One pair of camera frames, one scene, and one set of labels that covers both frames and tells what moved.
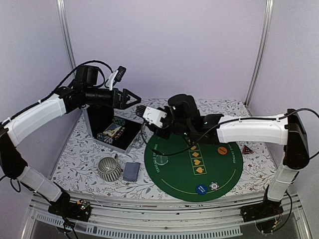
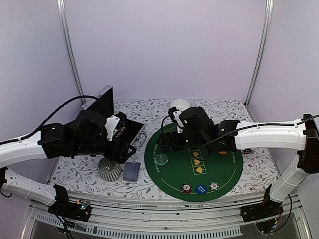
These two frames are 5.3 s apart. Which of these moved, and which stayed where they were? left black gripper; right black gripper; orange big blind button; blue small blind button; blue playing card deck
Moved: right black gripper; left black gripper
Stayed: blue small blind button; blue playing card deck; orange big blind button
